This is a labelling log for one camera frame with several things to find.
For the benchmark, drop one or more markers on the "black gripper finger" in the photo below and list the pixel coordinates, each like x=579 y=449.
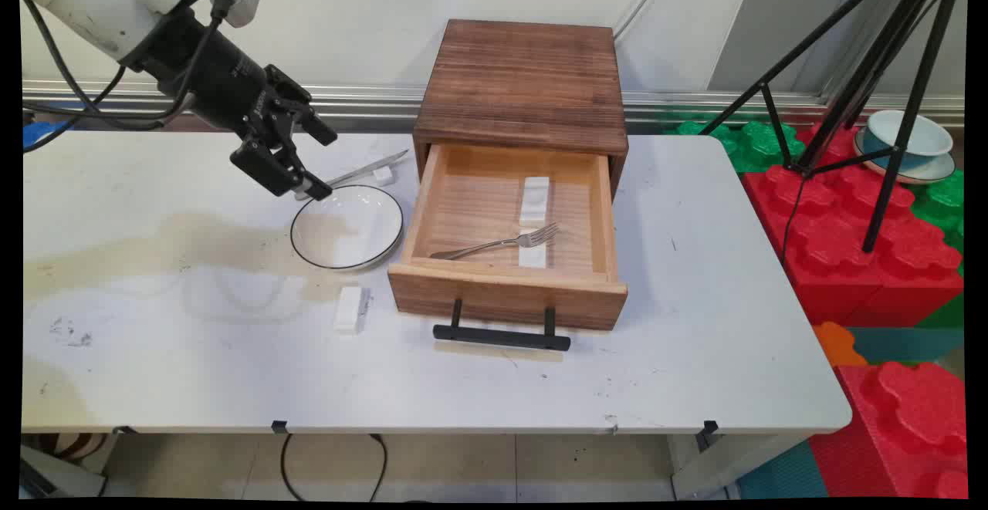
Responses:
x=305 y=113
x=266 y=159

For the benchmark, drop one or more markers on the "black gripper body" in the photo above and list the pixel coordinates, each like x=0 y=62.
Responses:
x=208 y=74

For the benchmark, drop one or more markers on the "silver table knife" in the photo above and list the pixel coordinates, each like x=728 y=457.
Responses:
x=370 y=166

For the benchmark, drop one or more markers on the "white ceramic cutlery rest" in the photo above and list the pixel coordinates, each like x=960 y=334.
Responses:
x=383 y=175
x=532 y=258
x=534 y=197
x=349 y=309

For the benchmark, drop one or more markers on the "white plate black rim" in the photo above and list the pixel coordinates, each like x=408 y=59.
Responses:
x=347 y=228

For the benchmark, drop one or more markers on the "dark wooden drawer cabinet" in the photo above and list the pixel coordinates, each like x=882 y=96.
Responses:
x=525 y=82

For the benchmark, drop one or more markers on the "silver fork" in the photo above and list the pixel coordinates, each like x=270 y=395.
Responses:
x=494 y=245

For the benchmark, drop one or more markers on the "black table clip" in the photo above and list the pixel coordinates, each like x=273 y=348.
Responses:
x=708 y=429
x=279 y=427

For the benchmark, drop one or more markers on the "light wooden drawer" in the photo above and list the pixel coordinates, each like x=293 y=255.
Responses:
x=502 y=298

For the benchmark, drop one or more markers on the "green foam block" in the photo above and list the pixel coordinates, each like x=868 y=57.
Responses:
x=752 y=143
x=945 y=201

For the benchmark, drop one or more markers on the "white table leg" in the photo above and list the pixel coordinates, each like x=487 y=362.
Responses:
x=718 y=464

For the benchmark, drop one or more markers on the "large red foam block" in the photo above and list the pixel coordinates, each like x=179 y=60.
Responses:
x=841 y=255

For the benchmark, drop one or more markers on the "orange foam piece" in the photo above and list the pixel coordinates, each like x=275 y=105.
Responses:
x=837 y=344

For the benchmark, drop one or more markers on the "pale blue ceramic bowl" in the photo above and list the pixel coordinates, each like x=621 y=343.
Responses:
x=922 y=140

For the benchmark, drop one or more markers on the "light blue bowl on saucer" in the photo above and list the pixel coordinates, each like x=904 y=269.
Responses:
x=926 y=173

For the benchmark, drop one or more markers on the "teal foam mat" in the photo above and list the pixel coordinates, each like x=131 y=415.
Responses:
x=911 y=344

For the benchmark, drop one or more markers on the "metal wall rail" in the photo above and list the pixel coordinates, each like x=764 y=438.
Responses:
x=370 y=101

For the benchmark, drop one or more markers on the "black camera tripod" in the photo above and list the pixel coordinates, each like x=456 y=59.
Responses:
x=888 y=55

